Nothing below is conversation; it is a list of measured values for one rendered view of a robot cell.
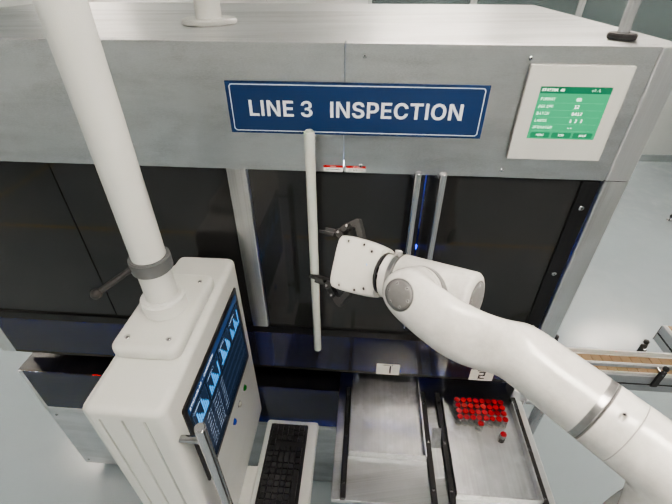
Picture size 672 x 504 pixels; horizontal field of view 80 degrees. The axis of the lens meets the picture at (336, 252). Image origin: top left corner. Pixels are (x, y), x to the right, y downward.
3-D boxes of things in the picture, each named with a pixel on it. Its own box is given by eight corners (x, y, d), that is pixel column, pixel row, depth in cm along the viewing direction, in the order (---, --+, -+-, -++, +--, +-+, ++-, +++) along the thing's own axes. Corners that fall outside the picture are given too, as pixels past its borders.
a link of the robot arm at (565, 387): (557, 474, 44) (364, 303, 59) (579, 422, 56) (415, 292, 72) (612, 418, 40) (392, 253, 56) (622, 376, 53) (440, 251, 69)
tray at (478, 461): (440, 402, 152) (442, 396, 150) (510, 407, 150) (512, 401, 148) (455, 499, 125) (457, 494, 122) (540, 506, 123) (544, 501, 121)
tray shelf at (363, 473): (340, 375, 164) (340, 372, 163) (514, 386, 160) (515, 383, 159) (330, 501, 126) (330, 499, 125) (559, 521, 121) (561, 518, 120)
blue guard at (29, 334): (16, 348, 158) (-7, 315, 148) (516, 379, 146) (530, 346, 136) (15, 349, 158) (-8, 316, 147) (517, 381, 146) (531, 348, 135)
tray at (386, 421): (352, 372, 163) (353, 367, 161) (416, 376, 161) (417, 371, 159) (348, 455, 135) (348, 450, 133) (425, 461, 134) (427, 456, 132)
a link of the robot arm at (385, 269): (395, 250, 65) (380, 246, 66) (383, 302, 65) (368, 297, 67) (418, 253, 71) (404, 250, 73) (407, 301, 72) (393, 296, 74)
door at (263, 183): (269, 323, 140) (248, 167, 105) (403, 330, 137) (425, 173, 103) (269, 324, 140) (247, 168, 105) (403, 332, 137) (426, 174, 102)
